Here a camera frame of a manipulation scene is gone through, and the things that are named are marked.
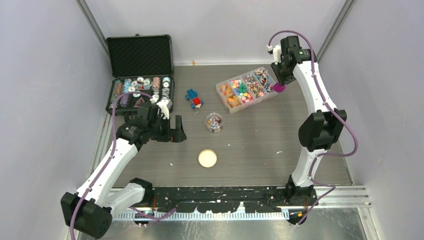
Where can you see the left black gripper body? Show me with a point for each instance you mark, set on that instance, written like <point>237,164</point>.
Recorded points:
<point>160,130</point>

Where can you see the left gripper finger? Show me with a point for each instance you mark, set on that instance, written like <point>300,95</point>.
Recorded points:
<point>178,122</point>
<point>177,135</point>

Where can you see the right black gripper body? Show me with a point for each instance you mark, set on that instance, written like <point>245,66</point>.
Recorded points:
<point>283,74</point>

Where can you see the magenta plastic scoop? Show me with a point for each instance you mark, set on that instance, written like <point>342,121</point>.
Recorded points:
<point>279,88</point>

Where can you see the clear plastic jar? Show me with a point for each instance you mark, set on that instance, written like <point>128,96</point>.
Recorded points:
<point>214,122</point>

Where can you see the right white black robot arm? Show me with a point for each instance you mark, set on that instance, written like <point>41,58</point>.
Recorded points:
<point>324,124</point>

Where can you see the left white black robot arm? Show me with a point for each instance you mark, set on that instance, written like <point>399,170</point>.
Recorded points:
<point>91,208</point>

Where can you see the blue red brick toy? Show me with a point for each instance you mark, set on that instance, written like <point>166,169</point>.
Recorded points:
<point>193,97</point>

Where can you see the gold jar lid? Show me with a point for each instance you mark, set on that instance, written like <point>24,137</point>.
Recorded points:
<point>207,158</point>

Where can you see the clear compartment candy box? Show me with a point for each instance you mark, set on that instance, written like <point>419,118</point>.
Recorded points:
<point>246,90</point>

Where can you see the black poker chip case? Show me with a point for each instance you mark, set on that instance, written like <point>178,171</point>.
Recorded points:
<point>146,60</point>

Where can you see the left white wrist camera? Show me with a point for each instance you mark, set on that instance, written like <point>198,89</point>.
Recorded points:
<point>164,105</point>

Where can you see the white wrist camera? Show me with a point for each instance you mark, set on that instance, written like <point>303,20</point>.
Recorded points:
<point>164,105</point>
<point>276,52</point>

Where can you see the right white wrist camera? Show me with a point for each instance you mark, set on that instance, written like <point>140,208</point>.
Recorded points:
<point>276,52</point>

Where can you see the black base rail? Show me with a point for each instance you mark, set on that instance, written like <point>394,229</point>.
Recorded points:
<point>227,199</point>

